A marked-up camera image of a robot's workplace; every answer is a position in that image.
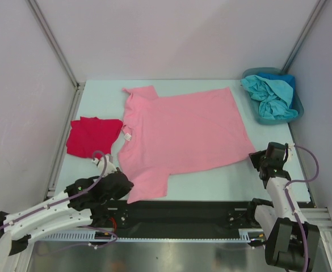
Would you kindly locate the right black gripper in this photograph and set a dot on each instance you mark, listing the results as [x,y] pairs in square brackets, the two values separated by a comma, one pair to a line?
[257,158]

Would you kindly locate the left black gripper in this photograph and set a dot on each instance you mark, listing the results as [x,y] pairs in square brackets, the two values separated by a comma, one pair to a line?
[124,191]

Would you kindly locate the pink t shirt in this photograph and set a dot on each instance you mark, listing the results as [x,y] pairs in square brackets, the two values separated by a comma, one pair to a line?
[179,134]

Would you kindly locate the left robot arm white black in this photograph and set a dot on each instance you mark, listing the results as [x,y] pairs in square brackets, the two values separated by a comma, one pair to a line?
[81,204]

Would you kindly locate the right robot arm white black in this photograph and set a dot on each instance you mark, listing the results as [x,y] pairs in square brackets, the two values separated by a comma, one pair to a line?
[291,241]

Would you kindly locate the red folded t shirt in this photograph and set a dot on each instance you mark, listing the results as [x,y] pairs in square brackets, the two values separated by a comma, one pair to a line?
[90,134]

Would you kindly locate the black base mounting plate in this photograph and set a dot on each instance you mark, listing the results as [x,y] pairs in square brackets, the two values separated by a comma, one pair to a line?
[180,219]

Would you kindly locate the light blue t shirt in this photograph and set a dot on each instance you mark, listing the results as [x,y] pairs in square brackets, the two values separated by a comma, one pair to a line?
[270,109]

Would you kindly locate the teal plastic basket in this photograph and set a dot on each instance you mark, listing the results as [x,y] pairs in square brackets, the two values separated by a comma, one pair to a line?
[296,101]

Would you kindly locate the dark blue t shirt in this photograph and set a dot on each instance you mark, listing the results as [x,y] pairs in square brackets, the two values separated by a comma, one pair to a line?
[284,91]

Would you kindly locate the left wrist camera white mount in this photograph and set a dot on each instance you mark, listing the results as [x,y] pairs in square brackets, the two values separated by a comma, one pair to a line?
[105,164]

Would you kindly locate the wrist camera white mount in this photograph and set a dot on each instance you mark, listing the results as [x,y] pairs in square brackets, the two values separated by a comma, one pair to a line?
[105,164]
[289,151]

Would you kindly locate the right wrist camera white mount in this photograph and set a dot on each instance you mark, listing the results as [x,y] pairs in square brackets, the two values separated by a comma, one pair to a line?
[289,151]

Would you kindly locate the slotted cable duct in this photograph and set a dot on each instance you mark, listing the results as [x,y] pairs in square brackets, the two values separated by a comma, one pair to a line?
[93,236]

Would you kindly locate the aluminium rail front right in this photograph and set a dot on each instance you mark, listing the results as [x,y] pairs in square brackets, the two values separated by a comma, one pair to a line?
[322,218]

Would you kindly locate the right aluminium frame post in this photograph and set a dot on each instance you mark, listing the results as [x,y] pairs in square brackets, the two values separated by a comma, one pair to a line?
[306,30]

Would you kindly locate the aluminium frame post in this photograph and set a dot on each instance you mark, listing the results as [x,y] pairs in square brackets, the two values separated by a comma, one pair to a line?
[306,30]
[53,43]

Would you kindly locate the left aluminium frame post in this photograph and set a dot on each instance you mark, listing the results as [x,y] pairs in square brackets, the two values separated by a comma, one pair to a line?
[53,43]

